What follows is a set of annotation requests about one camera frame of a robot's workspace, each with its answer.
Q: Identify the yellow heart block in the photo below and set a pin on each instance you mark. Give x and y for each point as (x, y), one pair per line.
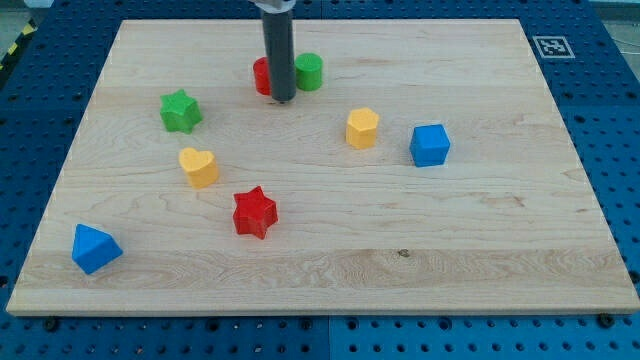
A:
(200, 167)

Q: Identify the red star block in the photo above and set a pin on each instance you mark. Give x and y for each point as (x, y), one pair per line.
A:
(254, 213)

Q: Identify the wooden board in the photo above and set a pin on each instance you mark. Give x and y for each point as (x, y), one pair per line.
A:
(509, 224)

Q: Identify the white rod mount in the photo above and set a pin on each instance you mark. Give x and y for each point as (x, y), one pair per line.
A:
(274, 6)

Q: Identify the green star block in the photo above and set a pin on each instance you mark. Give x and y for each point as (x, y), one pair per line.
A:
(179, 112)

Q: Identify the blue cube block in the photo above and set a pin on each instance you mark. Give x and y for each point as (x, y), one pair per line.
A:
(429, 145)

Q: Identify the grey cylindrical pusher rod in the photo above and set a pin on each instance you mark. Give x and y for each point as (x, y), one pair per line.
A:
(279, 48)

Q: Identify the yellow hexagon block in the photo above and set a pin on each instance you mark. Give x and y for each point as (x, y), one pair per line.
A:
(361, 128)

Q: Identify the blue triangle block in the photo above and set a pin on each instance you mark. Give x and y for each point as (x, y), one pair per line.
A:
(92, 248)

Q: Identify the green cylinder block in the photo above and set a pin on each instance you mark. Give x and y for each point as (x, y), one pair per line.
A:
(308, 68)

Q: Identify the red cylinder block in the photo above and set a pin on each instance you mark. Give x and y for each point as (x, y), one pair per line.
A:
(261, 76)

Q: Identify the black white fiducial marker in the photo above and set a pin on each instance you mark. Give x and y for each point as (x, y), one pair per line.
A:
(553, 47)

